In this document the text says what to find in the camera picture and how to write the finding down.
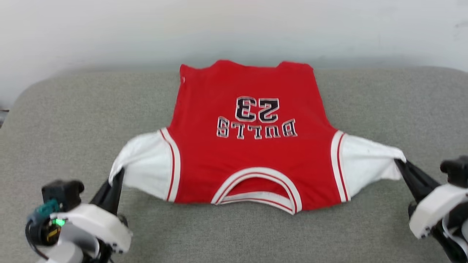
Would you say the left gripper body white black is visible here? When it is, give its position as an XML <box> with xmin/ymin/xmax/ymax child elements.
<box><xmin>26</xmin><ymin>203</ymin><xmax>133</xmax><ymax>254</ymax></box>

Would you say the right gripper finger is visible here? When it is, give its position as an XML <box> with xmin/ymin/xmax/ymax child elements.
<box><xmin>399</xmin><ymin>169</ymin><xmax>432</xmax><ymax>204</ymax></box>
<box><xmin>396</xmin><ymin>159</ymin><xmax>442</xmax><ymax>192</ymax></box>

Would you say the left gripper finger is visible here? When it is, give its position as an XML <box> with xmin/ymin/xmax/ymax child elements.
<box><xmin>108</xmin><ymin>168</ymin><xmax>125</xmax><ymax>217</ymax></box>
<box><xmin>89</xmin><ymin>178</ymin><xmax>112</xmax><ymax>207</ymax></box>

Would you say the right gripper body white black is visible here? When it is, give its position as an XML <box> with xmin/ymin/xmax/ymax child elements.
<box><xmin>407</xmin><ymin>183</ymin><xmax>468</xmax><ymax>240</ymax></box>

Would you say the red white basketball jersey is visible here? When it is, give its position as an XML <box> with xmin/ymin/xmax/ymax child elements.
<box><xmin>109</xmin><ymin>60</ymin><xmax>407</xmax><ymax>216</ymax></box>

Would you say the teal left camera connector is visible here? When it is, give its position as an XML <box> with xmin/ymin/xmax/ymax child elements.
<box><xmin>27</xmin><ymin>199</ymin><xmax>61</xmax><ymax>224</ymax></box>

